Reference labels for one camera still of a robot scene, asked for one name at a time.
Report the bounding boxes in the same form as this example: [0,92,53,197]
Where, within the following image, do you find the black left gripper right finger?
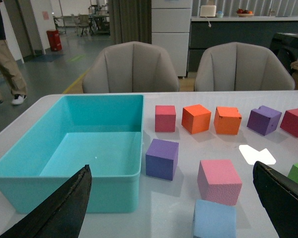
[253,161,298,238]

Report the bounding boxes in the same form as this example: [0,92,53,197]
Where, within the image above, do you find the teal plastic bin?
[0,94,144,213]

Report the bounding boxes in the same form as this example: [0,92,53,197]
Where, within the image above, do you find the left beige chair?
[82,41,179,94]

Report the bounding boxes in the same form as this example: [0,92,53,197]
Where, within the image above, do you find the right beige chair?
[194,42,295,92]

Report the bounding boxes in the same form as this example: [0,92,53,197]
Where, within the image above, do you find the orange notched foam cube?
[214,106,242,135]

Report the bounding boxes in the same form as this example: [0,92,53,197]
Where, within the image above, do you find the white toaster appliance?
[200,5,217,17]

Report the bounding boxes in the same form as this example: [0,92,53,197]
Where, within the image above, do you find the person in khaki trousers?
[0,0,27,106]

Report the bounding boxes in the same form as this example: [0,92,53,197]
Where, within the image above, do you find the grey curtain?
[108,0,151,44]

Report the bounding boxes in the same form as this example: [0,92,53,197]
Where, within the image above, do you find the small blue cup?
[216,11,224,18]

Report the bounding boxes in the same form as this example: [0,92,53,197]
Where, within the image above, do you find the dark grey counter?
[187,17,298,72]

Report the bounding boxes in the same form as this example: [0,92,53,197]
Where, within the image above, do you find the red-orange foam cube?
[181,104,212,134]

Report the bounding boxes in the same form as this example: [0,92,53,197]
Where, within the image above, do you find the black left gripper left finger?
[0,165,92,238]

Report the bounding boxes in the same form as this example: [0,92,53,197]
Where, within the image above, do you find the purple notched foam cube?
[247,106,282,136]

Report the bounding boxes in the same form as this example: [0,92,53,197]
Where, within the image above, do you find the fruit bowl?
[236,8,254,17]

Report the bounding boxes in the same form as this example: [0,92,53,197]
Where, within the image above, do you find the red bin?
[46,30,62,52]

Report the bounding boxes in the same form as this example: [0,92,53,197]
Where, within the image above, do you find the beige chair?
[194,42,295,92]
[82,41,179,94]

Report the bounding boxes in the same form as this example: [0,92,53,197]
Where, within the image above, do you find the distant office chair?
[76,14,90,37]

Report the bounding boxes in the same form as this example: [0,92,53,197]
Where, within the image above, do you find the magenta foam cube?
[155,105,176,132]

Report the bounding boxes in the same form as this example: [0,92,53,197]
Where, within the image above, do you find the light blue foam cube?
[192,199,236,238]

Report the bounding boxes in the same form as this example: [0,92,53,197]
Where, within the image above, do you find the white drawer cabinet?
[151,0,193,77]

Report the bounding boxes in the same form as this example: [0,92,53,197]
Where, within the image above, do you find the pink foam cube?
[197,159,242,206]

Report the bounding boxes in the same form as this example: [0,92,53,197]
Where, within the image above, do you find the dark red foam cube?
[280,108,298,138]

